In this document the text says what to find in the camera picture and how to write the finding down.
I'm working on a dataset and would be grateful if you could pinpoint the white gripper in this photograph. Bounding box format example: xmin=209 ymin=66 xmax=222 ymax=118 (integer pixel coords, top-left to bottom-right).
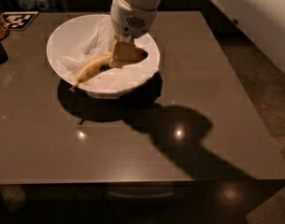
xmin=109 ymin=0 xmax=157 ymax=68

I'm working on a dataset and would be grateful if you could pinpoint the yellow banana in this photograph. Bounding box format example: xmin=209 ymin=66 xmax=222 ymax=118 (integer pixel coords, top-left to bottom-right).
xmin=69 ymin=47 xmax=149 ymax=91

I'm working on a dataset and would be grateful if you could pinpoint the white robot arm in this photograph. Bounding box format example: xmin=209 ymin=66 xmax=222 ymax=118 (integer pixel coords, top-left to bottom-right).
xmin=110 ymin=0 xmax=285 ymax=74

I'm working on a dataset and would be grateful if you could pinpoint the white bowl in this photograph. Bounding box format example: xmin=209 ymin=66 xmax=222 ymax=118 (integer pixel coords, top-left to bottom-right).
xmin=46 ymin=14 xmax=161 ymax=100

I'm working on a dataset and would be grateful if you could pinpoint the white paper liner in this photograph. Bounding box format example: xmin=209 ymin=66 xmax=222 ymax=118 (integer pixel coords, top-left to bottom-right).
xmin=56 ymin=15 xmax=160 ymax=93

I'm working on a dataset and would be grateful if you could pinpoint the black white fiducial marker card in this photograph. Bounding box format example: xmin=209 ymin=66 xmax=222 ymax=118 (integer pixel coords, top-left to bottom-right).
xmin=2 ymin=11 xmax=38 ymax=31

